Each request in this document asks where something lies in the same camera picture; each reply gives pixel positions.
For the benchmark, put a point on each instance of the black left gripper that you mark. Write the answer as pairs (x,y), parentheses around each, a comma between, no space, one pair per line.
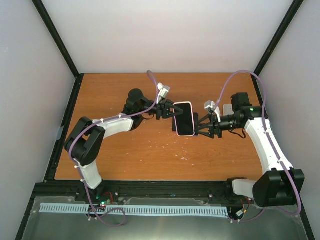
(163,109)

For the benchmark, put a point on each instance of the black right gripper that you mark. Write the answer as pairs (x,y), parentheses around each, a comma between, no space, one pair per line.
(214,126)

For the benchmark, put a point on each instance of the pink cased smartphone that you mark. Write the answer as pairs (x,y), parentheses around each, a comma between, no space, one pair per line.
(185,122)

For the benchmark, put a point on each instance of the black smartphone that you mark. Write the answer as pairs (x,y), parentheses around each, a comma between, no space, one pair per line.
(174,128)

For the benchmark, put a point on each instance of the white phone case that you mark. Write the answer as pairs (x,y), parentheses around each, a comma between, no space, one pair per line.
(227,109)

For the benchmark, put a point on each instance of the blue smartphone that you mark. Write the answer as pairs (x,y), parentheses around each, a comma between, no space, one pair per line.
(196,119)

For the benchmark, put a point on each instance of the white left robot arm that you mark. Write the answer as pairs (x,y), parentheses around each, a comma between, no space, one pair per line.
(85,140)

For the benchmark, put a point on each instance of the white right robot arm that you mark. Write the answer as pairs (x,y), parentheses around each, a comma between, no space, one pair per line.
(275,166)

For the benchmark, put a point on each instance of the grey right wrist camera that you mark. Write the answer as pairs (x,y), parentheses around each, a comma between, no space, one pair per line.
(212,108)

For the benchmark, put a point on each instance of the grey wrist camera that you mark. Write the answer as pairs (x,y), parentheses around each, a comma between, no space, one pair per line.
(212,108)
(163,91)

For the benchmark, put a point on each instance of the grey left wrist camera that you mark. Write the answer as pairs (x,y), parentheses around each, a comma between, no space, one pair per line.
(163,91)

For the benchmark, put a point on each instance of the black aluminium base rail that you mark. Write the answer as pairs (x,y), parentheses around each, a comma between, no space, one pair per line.
(160,191)

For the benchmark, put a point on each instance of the light blue cable duct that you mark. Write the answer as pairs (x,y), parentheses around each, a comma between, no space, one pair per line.
(136,210)

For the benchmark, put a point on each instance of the black frame post right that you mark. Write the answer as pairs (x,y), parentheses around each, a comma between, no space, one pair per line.
(283,26)

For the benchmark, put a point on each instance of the black frame post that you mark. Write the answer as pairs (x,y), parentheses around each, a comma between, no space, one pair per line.
(283,26)
(47,20)

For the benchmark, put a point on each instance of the black frame post left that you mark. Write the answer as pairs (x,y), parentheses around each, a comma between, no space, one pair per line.
(47,20)

